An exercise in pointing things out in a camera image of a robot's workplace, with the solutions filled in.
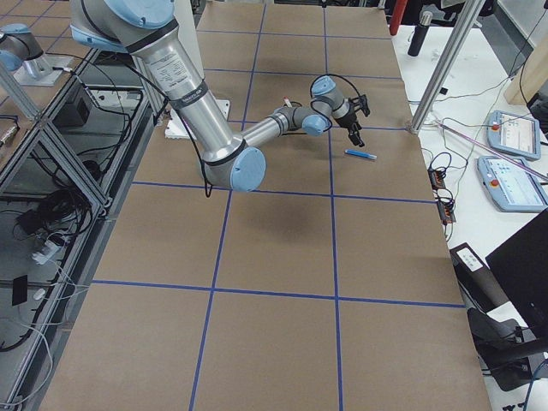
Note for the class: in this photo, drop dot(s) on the near teach pendant tablet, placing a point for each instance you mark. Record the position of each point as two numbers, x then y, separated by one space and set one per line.
511 188

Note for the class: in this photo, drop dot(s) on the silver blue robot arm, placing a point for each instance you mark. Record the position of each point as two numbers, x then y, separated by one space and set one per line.
328 106
149 30

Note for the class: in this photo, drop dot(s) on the far teach pendant tablet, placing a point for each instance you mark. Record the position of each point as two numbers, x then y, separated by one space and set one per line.
514 134

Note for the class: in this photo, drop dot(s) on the black monitor screen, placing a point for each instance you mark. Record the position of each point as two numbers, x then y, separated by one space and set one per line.
520 268

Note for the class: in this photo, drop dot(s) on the red cylinder bottle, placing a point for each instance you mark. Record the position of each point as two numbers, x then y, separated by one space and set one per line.
397 15

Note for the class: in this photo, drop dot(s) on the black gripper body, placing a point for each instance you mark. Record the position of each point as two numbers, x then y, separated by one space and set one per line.
348 122

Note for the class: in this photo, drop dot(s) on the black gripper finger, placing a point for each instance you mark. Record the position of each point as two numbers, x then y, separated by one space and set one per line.
357 127
354 137

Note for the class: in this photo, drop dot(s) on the teach pendant tablet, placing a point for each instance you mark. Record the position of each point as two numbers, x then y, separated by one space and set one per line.
511 188
514 134

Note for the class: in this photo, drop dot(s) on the blue marker pen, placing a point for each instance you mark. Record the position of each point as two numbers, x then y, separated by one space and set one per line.
359 154

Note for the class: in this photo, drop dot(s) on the black phone on shelf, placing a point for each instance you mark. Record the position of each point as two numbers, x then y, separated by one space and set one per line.
19 290

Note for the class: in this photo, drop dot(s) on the black orange adapter board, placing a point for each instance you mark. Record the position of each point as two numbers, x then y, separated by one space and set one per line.
445 213
436 178

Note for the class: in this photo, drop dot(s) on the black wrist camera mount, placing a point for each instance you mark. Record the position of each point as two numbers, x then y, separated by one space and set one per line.
359 103

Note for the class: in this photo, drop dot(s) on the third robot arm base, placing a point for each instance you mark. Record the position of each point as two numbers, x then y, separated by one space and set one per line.
22 55

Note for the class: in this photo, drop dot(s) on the aluminium extrusion side frame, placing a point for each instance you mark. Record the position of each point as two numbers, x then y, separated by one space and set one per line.
66 185

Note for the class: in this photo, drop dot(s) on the long metal reacher rod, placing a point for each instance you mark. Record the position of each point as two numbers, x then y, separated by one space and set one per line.
510 160

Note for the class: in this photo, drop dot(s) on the black box on shelf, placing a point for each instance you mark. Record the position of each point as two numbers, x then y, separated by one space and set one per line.
76 110

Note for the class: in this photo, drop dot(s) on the white power strip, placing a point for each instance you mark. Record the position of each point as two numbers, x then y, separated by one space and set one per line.
46 252

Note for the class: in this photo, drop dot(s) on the black steel water bottle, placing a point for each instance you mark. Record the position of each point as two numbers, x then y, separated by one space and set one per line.
419 34

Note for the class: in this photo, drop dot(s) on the aluminium frame post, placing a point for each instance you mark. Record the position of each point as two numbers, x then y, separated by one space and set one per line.
458 36

